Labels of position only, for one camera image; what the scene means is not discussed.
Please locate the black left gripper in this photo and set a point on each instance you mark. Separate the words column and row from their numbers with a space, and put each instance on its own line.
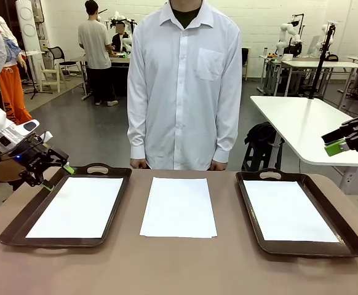
column 34, row 158

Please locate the white A4 paper sheet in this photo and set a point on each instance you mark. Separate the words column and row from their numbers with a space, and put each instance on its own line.
column 74, row 209
column 289, row 212

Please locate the white A4 paper stack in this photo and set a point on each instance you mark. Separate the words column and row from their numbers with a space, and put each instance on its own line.
column 179, row 209

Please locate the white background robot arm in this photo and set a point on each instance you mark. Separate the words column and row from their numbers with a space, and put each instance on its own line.
column 282, row 33
column 324, row 30

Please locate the person's left forearm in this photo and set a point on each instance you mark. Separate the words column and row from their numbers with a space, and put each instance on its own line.
column 226, row 141

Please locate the person's right forearm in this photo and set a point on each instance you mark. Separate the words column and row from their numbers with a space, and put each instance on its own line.
column 137, row 141

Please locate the person's right hand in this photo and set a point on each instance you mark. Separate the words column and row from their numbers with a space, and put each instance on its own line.
column 139, row 164

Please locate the person's left hand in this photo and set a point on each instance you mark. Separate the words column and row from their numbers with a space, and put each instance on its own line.
column 219, row 166

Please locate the large white table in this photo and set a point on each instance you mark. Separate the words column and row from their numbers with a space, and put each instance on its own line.
column 299, row 123

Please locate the brown plastic tray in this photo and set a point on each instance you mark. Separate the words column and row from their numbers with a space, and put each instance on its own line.
column 117, row 172
column 348, row 247

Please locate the grey step stool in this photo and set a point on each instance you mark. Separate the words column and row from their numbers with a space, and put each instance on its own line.
column 271, row 152

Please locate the long white background table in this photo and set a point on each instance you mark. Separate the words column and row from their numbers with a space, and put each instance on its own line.
column 320, row 64

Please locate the black pole stand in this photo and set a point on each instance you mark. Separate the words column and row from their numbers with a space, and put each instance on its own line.
column 323, row 61

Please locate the black tripod stand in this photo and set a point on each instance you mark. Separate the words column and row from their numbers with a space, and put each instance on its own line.
column 34, row 89

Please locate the black backpack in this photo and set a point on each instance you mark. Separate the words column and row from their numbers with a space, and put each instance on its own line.
column 263, row 132

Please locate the white folding chair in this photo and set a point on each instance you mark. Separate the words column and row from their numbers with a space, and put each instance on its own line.
column 51, row 73

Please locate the black office chair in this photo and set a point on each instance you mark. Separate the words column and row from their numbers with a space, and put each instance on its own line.
column 56, row 53

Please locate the background work desk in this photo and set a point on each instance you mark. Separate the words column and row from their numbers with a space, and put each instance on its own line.
column 117, row 61

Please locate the man in grey t-shirt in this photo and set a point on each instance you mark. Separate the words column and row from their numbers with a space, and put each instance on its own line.
column 94, row 43

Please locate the white standing air conditioner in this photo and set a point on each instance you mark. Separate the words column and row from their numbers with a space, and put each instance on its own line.
column 28, row 30

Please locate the seated person in dark clothes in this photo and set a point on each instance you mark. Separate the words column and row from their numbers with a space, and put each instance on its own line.
column 119, row 41

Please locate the person in white shirt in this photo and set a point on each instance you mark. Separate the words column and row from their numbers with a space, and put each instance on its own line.
column 182, row 92

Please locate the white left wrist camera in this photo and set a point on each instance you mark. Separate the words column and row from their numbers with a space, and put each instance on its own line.
column 28, row 127

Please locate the black chair by wall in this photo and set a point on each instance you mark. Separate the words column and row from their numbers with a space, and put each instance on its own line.
column 245, row 58

